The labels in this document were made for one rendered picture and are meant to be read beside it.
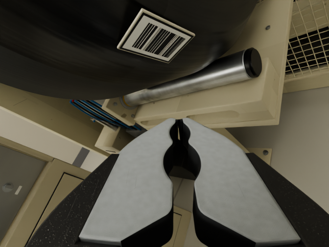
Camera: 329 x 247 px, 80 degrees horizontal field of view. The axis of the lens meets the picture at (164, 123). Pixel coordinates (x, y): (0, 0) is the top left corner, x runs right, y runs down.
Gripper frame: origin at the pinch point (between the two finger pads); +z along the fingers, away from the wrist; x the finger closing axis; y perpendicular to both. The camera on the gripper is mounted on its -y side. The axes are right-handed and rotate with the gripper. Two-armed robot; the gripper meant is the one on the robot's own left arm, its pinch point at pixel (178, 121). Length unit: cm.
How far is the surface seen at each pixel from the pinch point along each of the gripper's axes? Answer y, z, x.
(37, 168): 44, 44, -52
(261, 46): 1.7, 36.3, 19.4
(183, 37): -3.9, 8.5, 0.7
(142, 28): -4.9, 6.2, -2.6
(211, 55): -0.6, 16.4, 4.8
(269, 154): 66, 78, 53
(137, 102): 13.8, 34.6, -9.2
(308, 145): 56, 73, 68
